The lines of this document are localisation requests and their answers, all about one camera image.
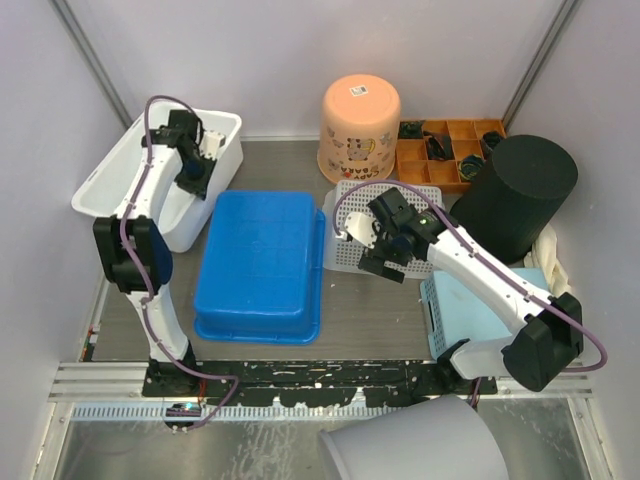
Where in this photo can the white translucent basket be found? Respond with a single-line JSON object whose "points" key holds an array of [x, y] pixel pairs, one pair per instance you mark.
{"points": [[343, 255]]}

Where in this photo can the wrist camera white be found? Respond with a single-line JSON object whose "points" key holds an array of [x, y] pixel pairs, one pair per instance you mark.
{"points": [[360, 228], [211, 144]]}

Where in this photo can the grey plastic container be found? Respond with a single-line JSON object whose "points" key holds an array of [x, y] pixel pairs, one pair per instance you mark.
{"points": [[443, 438]]}

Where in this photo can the orange compartment tray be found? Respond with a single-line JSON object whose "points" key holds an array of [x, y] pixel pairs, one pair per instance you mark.
{"points": [[434, 160]]}

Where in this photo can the large black container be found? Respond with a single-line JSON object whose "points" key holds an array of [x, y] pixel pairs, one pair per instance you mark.
{"points": [[516, 194]]}

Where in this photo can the black part in tray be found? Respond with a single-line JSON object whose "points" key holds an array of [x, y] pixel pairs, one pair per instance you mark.
{"points": [[411, 130]]}

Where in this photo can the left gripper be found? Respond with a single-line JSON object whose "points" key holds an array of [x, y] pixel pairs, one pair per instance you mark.
{"points": [[196, 187]]}

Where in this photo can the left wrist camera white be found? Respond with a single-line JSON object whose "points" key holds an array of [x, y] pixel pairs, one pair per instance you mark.
{"points": [[211, 144]]}

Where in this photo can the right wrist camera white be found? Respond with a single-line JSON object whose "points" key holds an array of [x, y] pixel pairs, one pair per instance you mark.
{"points": [[360, 228]]}

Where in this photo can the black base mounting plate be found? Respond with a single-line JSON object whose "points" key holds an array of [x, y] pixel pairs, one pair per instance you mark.
{"points": [[313, 383]]}

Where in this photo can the orange plastic container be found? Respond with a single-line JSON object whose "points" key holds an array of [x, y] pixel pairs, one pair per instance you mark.
{"points": [[359, 129]]}

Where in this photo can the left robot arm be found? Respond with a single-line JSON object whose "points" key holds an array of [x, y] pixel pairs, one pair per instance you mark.
{"points": [[136, 258]]}

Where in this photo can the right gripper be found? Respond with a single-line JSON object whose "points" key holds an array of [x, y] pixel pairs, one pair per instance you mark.
{"points": [[377, 265]]}

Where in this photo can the blue yellow part in tray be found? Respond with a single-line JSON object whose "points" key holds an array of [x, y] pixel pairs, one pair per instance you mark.
{"points": [[470, 166]]}

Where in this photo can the white plastic tub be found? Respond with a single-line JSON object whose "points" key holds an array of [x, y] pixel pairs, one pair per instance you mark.
{"points": [[179, 216]]}

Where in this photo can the blue plastic basket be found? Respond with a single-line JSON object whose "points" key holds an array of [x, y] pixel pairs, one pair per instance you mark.
{"points": [[261, 274]]}

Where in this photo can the aluminium rail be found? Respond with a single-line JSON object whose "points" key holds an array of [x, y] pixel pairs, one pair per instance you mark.
{"points": [[115, 388]]}

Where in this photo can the light blue perforated basket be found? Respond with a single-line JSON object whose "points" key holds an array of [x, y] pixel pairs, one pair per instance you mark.
{"points": [[480, 315]]}

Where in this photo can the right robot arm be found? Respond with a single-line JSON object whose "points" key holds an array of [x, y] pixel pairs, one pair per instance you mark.
{"points": [[538, 335]]}

